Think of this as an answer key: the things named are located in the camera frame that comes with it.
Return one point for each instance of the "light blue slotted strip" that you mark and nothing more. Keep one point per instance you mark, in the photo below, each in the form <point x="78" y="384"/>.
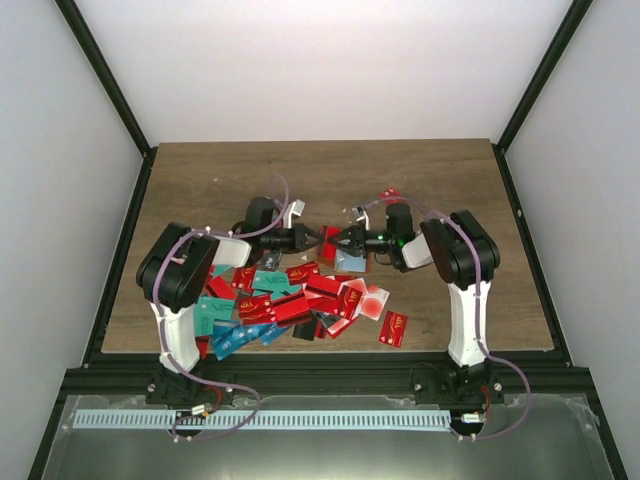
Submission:
<point x="404" y="420"/>

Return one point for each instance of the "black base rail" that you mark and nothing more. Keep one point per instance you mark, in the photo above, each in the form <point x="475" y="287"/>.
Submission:
<point x="422" y="376"/>

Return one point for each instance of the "teal VIP card centre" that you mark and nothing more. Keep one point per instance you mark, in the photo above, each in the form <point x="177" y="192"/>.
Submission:
<point x="275" y="282"/>

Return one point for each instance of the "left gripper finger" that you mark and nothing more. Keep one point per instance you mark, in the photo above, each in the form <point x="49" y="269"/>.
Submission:
<point x="309" y="244"/>
<point x="315" y="232"/>

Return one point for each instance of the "blue card front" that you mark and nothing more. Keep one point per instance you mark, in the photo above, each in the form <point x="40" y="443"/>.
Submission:
<point x="235" y="338"/>

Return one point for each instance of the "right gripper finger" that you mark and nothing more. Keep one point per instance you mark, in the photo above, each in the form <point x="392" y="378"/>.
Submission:
<point x="352" y="234"/>
<point x="351" y="248"/>

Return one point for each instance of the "teal card left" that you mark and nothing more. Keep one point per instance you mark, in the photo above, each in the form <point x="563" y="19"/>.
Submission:
<point x="208" y="310"/>

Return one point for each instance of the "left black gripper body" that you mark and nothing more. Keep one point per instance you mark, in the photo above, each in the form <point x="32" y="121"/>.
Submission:
<point x="286" y="244"/>

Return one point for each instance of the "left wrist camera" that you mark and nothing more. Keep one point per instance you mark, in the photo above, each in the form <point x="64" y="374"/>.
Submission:
<point x="295" y="209"/>

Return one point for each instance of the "black VIP card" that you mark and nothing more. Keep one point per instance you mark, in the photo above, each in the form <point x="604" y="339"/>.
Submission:
<point x="271" y="261"/>

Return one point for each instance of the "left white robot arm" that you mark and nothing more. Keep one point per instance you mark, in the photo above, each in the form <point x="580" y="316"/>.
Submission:
<point x="174" y="272"/>

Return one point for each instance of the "red VIP card right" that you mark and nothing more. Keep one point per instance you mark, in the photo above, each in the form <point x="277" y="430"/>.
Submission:
<point x="393" y="329"/>

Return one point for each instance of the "red gold VIP card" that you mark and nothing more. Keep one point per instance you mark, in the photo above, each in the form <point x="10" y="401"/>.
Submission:
<point x="256" y="310"/>

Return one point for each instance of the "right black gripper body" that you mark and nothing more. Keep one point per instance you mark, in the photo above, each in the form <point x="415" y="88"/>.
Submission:
<point x="380" y="244"/>

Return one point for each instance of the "lone red card far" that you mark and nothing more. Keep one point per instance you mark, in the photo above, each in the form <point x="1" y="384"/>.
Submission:
<point x="389" y="194"/>

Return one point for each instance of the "white red circle card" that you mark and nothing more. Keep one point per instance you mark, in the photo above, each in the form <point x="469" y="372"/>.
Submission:
<point x="373" y="302"/>

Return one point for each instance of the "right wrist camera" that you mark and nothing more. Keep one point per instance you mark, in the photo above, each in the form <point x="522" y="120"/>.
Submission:
<point x="361" y="217"/>

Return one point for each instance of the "red gold card upper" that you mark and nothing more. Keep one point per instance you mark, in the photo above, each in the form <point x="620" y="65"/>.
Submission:
<point x="300" y="274"/>

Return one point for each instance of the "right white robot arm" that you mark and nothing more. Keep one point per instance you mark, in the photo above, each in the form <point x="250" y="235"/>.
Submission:
<point x="463" y="253"/>

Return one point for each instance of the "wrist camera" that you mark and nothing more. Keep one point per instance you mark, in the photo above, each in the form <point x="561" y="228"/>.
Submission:
<point x="361" y="217"/>
<point x="295" y="209"/>

